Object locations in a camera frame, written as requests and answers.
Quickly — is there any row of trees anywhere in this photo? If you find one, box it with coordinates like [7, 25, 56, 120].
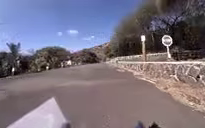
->
[0, 41, 108, 80]

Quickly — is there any distant hill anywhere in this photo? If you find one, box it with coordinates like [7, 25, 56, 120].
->
[77, 41, 112, 58]

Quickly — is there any large bushy tree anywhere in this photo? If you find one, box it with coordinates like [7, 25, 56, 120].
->
[108, 0, 205, 61]

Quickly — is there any stone wall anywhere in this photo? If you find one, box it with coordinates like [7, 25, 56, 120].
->
[106, 51, 205, 90]

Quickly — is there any post with small sign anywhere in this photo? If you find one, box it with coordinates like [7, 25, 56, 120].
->
[140, 34, 147, 62]

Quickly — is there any dry dirt verge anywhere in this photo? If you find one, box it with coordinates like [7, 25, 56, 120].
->
[113, 65, 205, 116]

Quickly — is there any grey asphalt road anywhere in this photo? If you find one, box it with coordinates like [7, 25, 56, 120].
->
[0, 62, 205, 128]

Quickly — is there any round road sign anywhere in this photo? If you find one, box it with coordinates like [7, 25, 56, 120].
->
[161, 34, 174, 60]

